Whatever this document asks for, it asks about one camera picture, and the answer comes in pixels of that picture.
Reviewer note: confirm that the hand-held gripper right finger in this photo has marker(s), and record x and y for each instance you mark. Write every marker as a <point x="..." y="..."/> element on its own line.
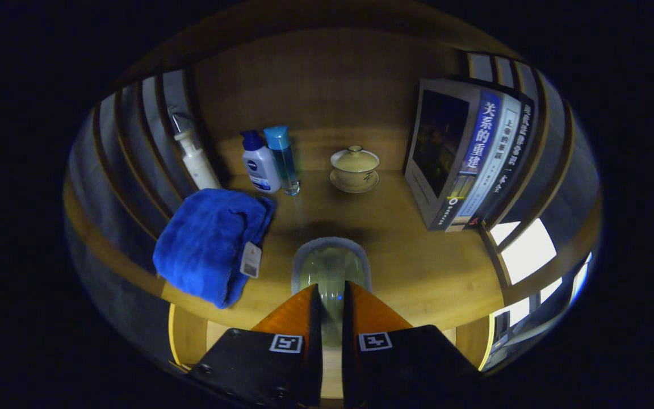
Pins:
<point x="401" y="369"/>

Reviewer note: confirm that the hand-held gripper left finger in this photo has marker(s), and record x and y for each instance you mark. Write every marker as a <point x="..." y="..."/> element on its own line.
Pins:
<point x="270" y="369"/>

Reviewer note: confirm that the pale green white scrubber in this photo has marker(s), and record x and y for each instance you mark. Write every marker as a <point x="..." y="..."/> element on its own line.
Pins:
<point x="330" y="267"/>

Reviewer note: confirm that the wooden countertop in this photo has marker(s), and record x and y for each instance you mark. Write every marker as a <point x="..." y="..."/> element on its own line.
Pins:
<point x="406" y="255"/>

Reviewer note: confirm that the wooden cabinet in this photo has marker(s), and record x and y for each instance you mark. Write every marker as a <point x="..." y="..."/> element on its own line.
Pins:
<point x="327" y="74"/>

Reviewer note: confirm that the blue towel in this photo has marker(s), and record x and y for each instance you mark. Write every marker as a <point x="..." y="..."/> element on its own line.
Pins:
<point x="208" y="244"/>

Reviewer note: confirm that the white lotion bottle blue cap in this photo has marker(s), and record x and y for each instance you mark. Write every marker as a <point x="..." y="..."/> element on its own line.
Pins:
<point x="260" y="167"/>

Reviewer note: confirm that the beige lidded tea cup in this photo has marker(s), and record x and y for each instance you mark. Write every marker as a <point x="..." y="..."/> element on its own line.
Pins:
<point x="354" y="167"/>

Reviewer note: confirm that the clear teal bottle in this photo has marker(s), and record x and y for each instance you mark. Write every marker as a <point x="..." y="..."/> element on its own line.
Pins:
<point x="283" y="159"/>

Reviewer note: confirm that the white pump bottle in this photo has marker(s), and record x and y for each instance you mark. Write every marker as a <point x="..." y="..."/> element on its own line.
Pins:
<point x="197" y="163"/>

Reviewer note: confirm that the blue spine book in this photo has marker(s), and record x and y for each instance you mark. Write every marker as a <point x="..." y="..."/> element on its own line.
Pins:
<point x="440" y="142"/>

